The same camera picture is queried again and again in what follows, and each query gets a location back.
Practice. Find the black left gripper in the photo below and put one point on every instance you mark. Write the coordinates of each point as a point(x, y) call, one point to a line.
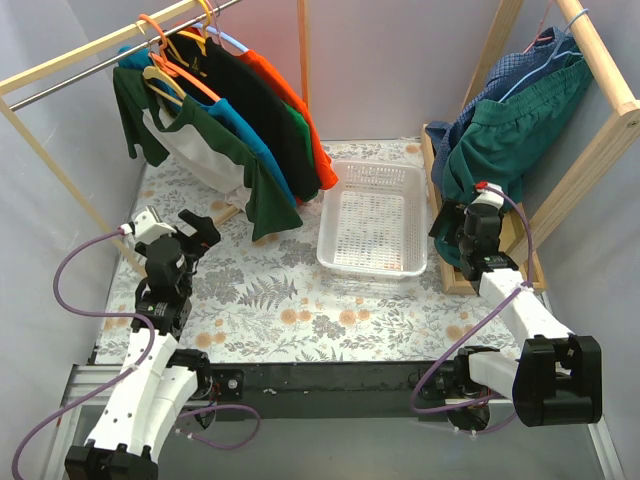
point(189, 240)

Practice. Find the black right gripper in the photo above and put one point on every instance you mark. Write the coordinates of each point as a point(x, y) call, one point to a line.
point(451, 226)

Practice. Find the green and white t shirt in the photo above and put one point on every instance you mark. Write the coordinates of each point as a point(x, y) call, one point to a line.
point(211, 152)

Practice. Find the blue t shirt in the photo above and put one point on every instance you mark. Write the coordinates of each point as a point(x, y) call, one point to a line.
point(223, 112)

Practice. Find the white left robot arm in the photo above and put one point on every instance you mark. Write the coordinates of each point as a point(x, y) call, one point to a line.
point(157, 377)

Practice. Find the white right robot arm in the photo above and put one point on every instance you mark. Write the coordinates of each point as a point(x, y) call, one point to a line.
point(557, 379)

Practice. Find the orange t shirt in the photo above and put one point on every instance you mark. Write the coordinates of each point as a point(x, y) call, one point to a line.
point(272, 77)

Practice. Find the black t shirt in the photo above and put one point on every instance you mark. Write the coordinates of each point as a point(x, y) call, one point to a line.
point(251, 97)

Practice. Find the dark yellow plastic hanger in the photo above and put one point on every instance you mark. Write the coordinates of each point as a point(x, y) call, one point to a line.
point(199, 38)

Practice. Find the white plastic basket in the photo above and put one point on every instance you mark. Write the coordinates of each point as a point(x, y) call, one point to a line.
point(374, 220)

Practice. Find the floral table cloth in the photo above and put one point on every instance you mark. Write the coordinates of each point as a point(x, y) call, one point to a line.
point(272, 301)

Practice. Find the teal green shorts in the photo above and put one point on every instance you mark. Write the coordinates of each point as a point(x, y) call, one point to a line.
point(505, 140)

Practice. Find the wooden clothes rack right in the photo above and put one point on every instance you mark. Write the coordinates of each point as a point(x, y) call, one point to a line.
point(572, 166)

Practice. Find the wooden clothes rack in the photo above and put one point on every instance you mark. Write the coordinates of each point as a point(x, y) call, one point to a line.
point(63, 178)
point(572, 166)

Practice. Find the metal hanging rod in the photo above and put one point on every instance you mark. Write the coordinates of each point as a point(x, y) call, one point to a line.
point(93, 48)

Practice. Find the wooden clothes rack left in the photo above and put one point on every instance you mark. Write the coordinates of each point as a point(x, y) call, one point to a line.
point(63, 178)

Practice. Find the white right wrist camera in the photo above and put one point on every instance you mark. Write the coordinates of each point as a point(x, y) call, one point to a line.
point(489, 194)

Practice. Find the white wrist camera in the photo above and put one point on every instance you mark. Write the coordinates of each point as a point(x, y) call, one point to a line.
point(489, 194)
point(146, 226)

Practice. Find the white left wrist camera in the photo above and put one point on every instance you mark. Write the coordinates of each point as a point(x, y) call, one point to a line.
point(146, 226)

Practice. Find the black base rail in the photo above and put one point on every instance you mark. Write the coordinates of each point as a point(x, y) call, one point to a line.
point(333, 390)

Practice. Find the light blue wire hanger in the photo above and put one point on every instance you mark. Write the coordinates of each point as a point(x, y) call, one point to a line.
point(553, 56)

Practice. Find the pink wire hanger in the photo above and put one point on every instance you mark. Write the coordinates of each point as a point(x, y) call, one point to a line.
point(538, 34)

